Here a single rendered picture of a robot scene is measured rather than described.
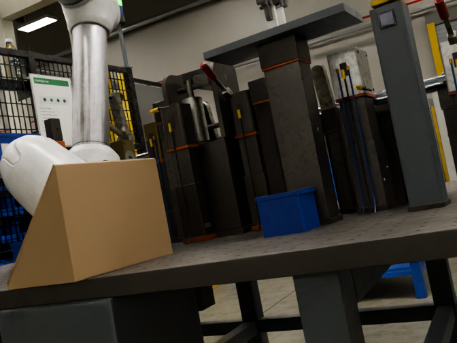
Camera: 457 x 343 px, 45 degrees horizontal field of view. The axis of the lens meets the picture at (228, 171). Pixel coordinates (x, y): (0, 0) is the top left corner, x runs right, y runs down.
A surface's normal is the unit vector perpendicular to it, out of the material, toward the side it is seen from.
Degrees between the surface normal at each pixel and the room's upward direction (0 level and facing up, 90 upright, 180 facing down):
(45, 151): 47
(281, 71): 90
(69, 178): 90
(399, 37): 90
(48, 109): 90
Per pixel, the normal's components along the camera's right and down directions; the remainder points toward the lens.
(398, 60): -0.51, 0.05
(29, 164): -0.20, -0.46
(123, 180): 0.82, -0.18
